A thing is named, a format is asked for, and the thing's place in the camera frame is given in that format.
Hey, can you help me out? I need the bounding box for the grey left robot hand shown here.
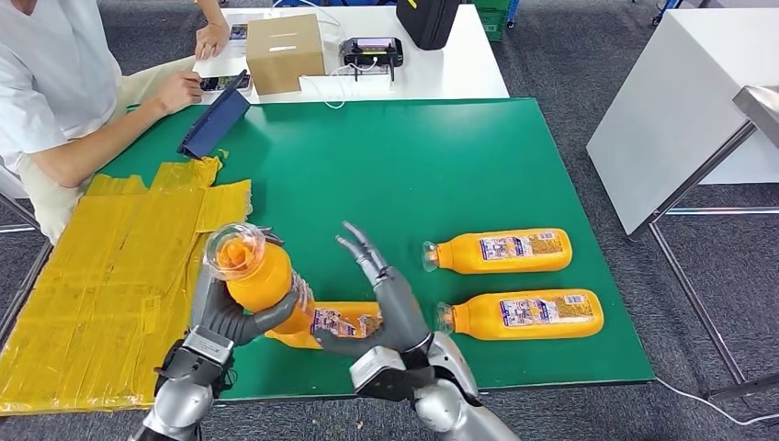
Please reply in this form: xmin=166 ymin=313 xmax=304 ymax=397
xmin=190 ymin=226 xmax=316 ymax=348

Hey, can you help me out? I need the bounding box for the person's left hand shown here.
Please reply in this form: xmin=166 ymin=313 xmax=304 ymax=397
xmin=193 ymin=21 xmax=231 ymax=61

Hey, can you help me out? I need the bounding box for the person's right hand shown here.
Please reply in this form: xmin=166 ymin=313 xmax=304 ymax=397
xmin=152 ymin=70 xmax=206 ymax=117

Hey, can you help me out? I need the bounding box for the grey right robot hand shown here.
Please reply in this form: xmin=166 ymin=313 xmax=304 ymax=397
xmin=313 ymin=220 xmax=434 ymax=360

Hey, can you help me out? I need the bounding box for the orange detergent bottle clear cap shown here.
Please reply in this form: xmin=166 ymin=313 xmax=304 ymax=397
xmin=265 ymin=300 xmax=386 ymax=351
xmin=435 ymin=288 xmax=605 ymax=341
xmin=421 ymin=228 xmax=574 ymax=276
xmin=202 ymin=221 xmax=316 ymax=336

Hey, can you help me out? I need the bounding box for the tablet in blue case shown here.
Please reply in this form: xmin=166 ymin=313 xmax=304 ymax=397
xmin=177 ymin=68 xmax=252 ymax=162

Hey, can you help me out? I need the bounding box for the brown cardboard box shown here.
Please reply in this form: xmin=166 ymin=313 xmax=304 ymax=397
xmin=244 ymin=13 xmax=327 ymax=96

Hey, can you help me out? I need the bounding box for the person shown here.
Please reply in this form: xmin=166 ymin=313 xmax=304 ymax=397
xmin=0 ymin=0 xmax=231 ymax=244

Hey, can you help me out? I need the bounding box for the yellow taped cardboard sheet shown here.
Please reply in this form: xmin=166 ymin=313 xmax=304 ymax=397
xmin=0 ymin=154 xmax=254 ymax=417

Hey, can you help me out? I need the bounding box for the black handheld controller on stand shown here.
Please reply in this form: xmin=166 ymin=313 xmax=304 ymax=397
xmin=338 ymin=36 xmax=405 ymax=82

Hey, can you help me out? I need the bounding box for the black carrying case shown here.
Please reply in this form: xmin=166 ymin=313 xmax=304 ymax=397
xmin=395 ymin=0 xmax=462 ymax=51

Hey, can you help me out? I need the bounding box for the green plastic crate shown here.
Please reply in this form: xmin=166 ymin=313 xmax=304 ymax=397
xmin=473 ymin=0 xmax=513 ymax=42

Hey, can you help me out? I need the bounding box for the large white table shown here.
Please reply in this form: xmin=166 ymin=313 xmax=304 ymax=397
xmin=585 ymin=6 xmax=779 ymax=237

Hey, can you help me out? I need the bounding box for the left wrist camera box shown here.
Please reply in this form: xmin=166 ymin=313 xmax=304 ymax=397
xmin=154 ymin=323 xmax=237 ymax=392

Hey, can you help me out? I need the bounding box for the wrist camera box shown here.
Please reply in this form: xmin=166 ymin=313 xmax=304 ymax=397
xmin=154 ymin=323 xmax=237 ymax=392
xmin=348 ymin=345 xmax=441 ymax=404

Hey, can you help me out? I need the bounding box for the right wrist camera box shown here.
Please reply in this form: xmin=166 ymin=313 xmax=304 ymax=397
xmin=348 ymin=345 xmax=441 ymax=404

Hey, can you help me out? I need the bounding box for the white floor cable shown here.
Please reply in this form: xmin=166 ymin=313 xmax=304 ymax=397
xmin=654 ymin=377 xmax=779 ymax=427

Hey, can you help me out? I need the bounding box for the steel frame table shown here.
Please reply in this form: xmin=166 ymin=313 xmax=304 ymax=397
xmin=627 ymin=85 xmax=779 ymax=403

